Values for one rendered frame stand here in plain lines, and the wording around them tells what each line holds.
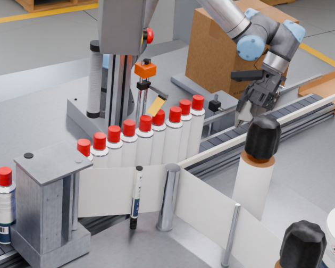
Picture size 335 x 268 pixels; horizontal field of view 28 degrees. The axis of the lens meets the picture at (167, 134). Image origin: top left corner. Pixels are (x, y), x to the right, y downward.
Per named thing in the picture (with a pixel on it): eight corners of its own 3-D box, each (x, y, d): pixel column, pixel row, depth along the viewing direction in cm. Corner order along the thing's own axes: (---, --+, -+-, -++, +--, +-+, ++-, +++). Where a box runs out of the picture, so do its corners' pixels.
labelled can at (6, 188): (2, 248, 157) (0, 179, 146) (-9, 236, 160) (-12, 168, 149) (21, 240, 161) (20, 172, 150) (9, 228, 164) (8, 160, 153)
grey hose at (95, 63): (91, 119, 174) (95, 47, 162) (83, 114, 176) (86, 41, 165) (102, 116, 176) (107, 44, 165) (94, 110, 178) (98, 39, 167)
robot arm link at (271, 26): (244, 15, 194) (277, 33, 194) (250, 1, 203) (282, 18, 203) (232, 37, 199) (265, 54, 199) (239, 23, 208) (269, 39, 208)
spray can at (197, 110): (187, 162, 196) (197, 103, 185) (177, 153, 200) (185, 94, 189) (201, 158, 199) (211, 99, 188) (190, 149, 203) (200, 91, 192)
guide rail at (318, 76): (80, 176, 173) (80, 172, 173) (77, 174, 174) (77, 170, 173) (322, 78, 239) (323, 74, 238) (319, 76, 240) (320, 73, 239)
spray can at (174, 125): (169, 176, 189) (177, 115, 178) (155, 168, 192) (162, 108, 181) (179, 169, 193) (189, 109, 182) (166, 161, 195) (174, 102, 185)
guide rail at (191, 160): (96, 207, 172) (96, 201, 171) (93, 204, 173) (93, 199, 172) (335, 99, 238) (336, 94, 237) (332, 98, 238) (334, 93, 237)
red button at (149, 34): (142, 31, 159) (155, 32, 160) (141, 25, 162) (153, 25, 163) (141, 45, 161) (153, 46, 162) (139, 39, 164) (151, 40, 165)
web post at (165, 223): (164, 234, 168) (172, 175, 158) (152, 225, 171) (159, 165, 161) (176, 227, 171) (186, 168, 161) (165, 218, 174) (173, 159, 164)
